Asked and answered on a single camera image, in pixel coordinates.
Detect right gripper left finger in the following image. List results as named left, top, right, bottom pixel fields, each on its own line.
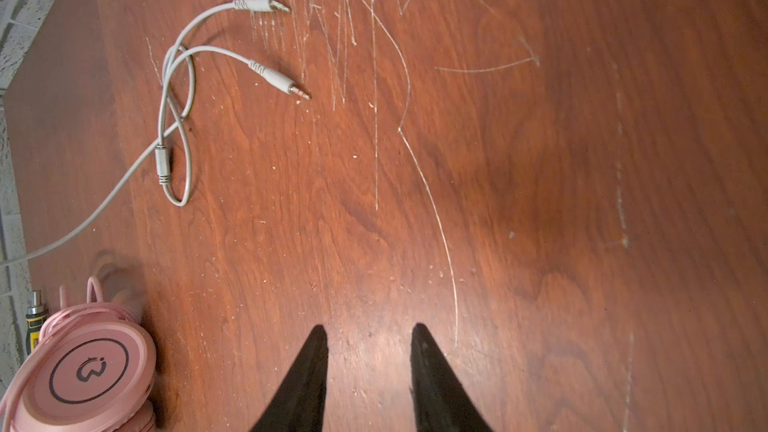
left=251, top=325, right=329, bottom=432

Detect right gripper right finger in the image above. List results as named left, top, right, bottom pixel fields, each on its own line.
left=410, top=323, right=491, bottom=431

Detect yellow black screwdriver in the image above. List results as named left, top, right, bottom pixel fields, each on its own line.
left=25, top=290, right=49, bottom=355

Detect pink headphones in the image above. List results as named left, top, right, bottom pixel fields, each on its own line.
left=1, top=276, right=157, bottom=431

